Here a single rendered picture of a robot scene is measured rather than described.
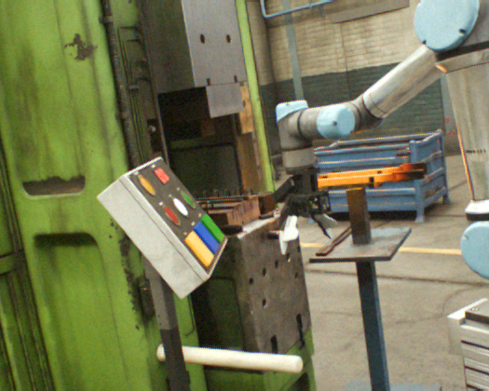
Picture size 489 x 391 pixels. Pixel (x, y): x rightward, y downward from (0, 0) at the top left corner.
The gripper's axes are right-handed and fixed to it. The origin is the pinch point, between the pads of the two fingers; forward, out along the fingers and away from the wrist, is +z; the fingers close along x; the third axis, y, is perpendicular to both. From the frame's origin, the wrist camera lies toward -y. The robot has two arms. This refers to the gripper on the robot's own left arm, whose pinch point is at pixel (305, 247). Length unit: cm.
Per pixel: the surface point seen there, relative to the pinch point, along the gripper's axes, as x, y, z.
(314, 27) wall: 627, -716, -134
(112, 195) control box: -45, -4, -23
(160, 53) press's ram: -4, -51, -55
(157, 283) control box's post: -33.9, -14.8, 1.7
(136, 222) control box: -41.8, -1.2, -16.4
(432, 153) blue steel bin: 372, -276, 41
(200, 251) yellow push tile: -30.1, 2.4, -7.2
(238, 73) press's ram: 23, -53, -46
